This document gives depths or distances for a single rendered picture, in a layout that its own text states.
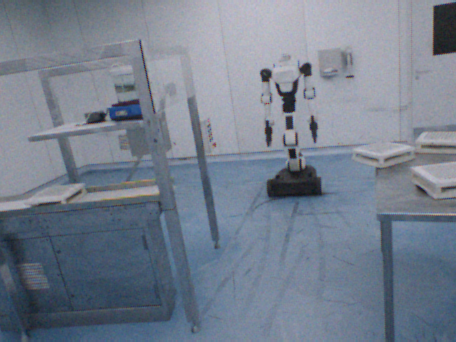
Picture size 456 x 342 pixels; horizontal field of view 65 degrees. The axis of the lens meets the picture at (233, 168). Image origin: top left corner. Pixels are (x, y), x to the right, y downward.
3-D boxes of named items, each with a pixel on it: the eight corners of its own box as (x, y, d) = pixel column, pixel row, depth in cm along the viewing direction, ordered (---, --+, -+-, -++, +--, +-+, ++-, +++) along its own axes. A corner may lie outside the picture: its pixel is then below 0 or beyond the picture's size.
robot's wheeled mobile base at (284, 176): (279, 177, 448) (276, 152, 438) (321, 175, 433) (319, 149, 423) (270, 196, 389) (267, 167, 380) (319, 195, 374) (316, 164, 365)
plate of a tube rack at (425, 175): (462, 164, 168) (463, 160, 168) (497, 181, 145) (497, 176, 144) (409, 170, 170) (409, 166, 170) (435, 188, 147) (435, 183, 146)
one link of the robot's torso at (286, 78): (275, 95, 403) (271, 63, 393) (305, 92, 393) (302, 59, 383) (270, 99, 376) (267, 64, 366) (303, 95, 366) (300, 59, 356)
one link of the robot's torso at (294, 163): (287, 166, 415) (281, 132, 387) (305, 165, 409) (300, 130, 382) (286, 174, 403) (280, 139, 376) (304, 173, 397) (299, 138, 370)
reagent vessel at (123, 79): (149, 97, 200) (141, 63, 195) (139, 100, 185) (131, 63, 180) (123, 101, 202) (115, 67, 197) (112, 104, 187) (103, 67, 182)
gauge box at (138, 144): (172, 148, 215) (165, 115, 209) (167, 152, 205) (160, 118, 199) (137, 152, 218) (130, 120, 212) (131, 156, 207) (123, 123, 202)
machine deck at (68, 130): (166, 117, 209) (164, 110, 208) (145, 128, 173) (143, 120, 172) (69, 130, 217) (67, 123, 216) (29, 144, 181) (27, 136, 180)
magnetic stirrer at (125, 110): (158, 111, 206) (155, 96, 203) (146, 117, 185) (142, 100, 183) (125, 116, 208) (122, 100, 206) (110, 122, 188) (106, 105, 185)
